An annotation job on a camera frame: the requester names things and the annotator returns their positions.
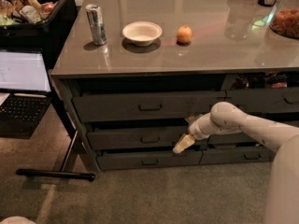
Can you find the silver drink can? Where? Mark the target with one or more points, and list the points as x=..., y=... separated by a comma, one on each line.
x=95, y=19

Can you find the open black laptop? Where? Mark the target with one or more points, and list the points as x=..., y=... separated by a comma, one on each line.
x=25, y=92

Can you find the white paper bowl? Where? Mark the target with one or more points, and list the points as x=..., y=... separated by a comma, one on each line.
x=142, y=33

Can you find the orange fruit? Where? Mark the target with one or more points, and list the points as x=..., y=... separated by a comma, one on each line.
x=184, y=34

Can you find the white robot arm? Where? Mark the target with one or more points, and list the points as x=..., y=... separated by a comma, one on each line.
x=281, y=139

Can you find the white object bottom corner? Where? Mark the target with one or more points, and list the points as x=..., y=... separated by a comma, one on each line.
x=17, y=220

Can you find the black bin of snacks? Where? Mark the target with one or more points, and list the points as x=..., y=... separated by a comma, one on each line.
x=38, y=24

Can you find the glass jar of snacks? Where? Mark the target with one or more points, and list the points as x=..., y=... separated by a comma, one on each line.
x=285, y=20

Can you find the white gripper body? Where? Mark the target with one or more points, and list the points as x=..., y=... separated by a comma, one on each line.
x=195, y=129

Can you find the snack bags in drawer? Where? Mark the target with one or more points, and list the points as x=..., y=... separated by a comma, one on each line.
x=270, y=80

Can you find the grey drawer cabinet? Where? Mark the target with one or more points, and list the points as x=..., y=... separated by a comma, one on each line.
x=229, y=37

